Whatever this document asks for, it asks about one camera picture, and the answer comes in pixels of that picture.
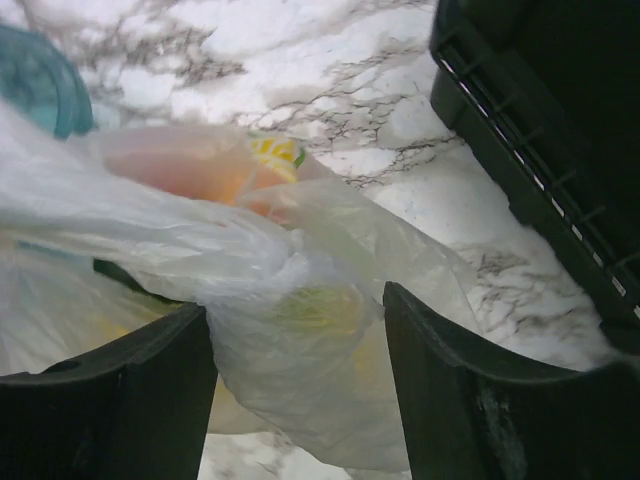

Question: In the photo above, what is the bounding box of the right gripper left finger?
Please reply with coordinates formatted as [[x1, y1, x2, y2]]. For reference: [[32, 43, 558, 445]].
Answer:
[[0, 303, 220, 480]]

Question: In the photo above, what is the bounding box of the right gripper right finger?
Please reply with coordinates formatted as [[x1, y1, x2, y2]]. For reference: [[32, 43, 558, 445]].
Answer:
[[383, 282, 639, 480]]

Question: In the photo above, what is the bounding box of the clear plastic bag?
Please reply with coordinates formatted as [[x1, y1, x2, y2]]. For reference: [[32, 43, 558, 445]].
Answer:
[[1, 106, 476, 472]]

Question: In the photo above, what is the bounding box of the green fake fruit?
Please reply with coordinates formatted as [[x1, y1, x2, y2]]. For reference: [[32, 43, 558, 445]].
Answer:
[[276, 285, 369, 337]]

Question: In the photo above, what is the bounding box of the orange fake peach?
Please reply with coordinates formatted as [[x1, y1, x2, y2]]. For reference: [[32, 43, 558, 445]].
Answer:
[[101, 127, 306, 206]]

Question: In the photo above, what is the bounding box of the black tool box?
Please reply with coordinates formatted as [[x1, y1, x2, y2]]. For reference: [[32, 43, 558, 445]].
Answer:
[[429, 1, 639, 355]]

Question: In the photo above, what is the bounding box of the blue transparent tray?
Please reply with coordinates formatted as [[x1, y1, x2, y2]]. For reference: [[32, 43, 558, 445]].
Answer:
[[1, 24, 95, 139]]

